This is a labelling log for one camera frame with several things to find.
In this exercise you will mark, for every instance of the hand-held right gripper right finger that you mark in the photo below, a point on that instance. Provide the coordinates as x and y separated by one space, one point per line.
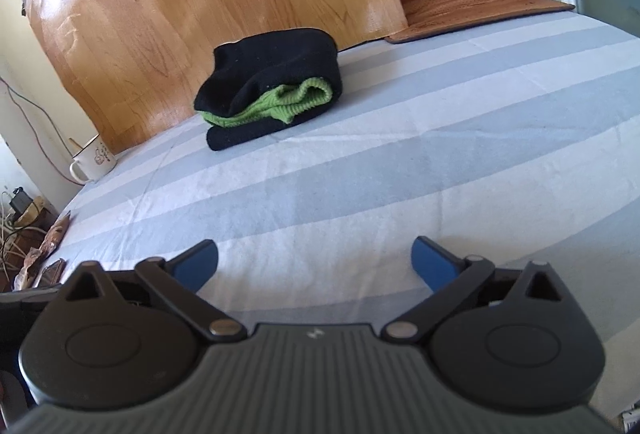
434 264

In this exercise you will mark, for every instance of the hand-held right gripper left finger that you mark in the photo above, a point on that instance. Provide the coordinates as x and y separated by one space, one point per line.
196 261

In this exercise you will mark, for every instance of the black and green garment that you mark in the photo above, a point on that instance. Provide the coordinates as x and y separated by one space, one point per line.
260 69

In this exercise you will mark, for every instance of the blue white striped bedsheet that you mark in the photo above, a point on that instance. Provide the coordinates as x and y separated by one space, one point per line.
400 139

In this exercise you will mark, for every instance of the white enamel mug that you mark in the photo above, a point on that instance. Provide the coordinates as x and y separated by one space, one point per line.
97 164

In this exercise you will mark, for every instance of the brown snack packet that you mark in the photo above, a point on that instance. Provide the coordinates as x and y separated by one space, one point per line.
52 236

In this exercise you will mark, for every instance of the black charger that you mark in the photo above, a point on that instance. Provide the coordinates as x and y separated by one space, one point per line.
21 200

